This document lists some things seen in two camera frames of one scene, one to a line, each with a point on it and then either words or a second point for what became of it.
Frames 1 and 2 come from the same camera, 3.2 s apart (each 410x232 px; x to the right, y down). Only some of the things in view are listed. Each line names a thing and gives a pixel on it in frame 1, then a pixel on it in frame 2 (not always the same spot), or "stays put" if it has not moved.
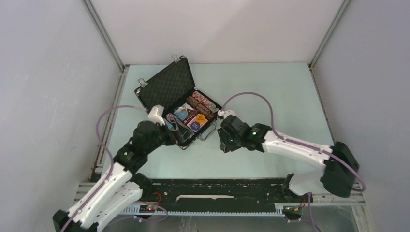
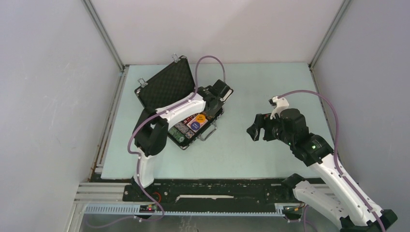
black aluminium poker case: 172,98 stays put
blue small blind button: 195,125 stays put
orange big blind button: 200,118 stays put
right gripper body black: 229,143 -> 273,130
